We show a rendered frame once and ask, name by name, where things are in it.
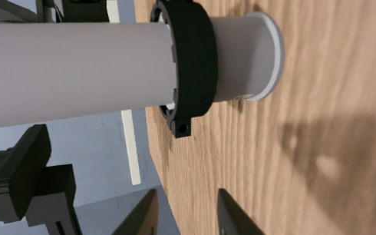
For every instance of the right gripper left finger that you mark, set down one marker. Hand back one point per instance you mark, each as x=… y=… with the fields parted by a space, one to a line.
x=143 y=219

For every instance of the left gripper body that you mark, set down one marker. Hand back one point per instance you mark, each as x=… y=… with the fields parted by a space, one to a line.
x=93 y=18

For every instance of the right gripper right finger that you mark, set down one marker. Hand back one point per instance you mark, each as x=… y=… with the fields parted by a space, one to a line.
x=232 y=219

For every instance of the black clamp ring half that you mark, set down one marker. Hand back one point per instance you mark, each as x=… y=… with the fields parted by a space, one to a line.
x=195 y=54

